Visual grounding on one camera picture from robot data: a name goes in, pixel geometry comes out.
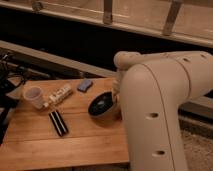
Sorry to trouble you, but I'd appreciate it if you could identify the metal bracket left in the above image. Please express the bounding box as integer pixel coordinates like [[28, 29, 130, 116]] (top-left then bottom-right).
[[103, 0, 113, 24]]

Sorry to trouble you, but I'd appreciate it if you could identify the black white striped box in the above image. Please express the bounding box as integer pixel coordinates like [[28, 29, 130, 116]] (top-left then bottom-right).
[[49, 110, 69, 137]]

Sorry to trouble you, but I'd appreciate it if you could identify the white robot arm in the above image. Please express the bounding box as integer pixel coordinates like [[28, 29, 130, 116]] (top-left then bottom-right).
[[114, 51, 213, 171]]

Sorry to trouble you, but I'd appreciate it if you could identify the dark ceramic bowl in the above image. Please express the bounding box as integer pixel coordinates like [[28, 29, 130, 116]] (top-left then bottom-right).
[[88, 91, 115, 117]]

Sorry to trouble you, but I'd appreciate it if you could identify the white printed tube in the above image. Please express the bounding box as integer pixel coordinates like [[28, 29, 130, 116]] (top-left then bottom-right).
[[44, 84, 72, 107]]

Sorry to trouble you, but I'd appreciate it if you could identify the metal bracket right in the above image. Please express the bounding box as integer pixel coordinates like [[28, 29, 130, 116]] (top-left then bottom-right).
[[162, 0, 183, 36]]

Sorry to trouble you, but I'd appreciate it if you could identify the metal bracket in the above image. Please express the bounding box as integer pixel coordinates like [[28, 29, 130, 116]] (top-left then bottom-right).
[[162, 0, 183, 36], [103, 0, 113, 24]]

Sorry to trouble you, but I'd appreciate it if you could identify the blue sponge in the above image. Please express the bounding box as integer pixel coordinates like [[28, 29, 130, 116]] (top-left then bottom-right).
[[77, 79, 93, 93]]

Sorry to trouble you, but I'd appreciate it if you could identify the translucent plastic cup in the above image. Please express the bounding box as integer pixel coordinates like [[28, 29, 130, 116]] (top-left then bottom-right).
[[23, 87, 44, 109]]

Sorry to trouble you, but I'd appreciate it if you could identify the black cables and equipment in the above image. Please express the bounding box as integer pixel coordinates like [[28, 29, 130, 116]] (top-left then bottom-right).
[[0, 52, 28, 146]]

